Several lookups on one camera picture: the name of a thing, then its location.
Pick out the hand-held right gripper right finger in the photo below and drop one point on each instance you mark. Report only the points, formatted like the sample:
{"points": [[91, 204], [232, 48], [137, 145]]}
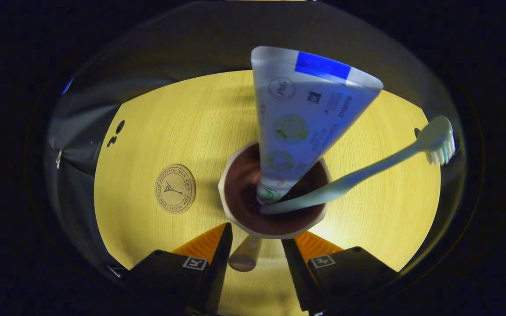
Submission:
{"points": [[305, 281]]}

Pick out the black backdrop cloth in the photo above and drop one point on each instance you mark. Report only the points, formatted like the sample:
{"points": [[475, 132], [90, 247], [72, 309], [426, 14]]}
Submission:
{"points": [[191, 48]]}

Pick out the silver clip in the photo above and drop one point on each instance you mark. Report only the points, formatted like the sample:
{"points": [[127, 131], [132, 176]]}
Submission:
{"points": [[58, 159]]}

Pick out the round cork coaster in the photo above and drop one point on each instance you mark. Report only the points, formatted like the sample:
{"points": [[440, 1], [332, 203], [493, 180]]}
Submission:
{"points": [[175, 188]]}

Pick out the pale green toothbrush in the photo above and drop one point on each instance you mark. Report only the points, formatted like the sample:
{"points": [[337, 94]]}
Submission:
{"points": [[367, 169]]}

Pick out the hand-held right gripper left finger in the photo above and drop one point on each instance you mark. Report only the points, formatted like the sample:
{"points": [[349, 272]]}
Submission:
{"points": [[211, 272]]}

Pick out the white toothpaste tube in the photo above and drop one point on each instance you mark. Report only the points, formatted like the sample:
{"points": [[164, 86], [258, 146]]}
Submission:
{"points": [[305, 114]]}

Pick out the beige cup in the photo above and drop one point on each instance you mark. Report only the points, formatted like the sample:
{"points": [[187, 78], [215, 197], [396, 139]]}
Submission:
{"points": [[244, 206]]}

